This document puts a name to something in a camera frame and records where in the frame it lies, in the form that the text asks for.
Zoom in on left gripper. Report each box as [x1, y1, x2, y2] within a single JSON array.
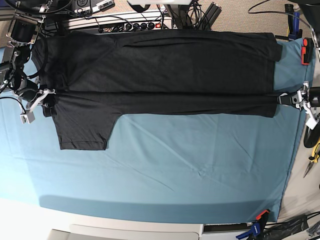
[[277, 81, 320, 110]]

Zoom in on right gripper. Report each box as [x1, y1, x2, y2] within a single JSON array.
[[9, 75, 56, 118]]

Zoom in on black T-shirt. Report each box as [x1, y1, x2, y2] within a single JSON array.
[[31, 29, 282, 151]]

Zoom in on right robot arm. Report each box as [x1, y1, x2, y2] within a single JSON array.
[[0, 0, 55, 124]]

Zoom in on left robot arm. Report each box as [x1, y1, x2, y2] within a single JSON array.
[[278, 0, 320, 110]]

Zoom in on black computer mouse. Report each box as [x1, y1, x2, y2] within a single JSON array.
[[303, 127, 320, 148]]

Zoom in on orange black clamp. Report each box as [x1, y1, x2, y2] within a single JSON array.
[[301, 37, 314, 66]]

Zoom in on blue clamp top right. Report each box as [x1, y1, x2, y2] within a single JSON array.
[[275, 4, 303, 41]]

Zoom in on white power strip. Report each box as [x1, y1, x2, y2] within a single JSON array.
[[97, 16, 174, 34]]

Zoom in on teal table cloth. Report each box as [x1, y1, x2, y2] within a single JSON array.
[[0, 37, 316, 223]]

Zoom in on blue orange clamp bottom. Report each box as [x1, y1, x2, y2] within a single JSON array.
[[236, 209, 270, 240]]

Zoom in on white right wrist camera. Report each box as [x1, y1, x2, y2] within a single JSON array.
[[20, 88, 56, 124]]

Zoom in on yellow handled pliers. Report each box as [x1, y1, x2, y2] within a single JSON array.
[[303, 143, 320, 178]]

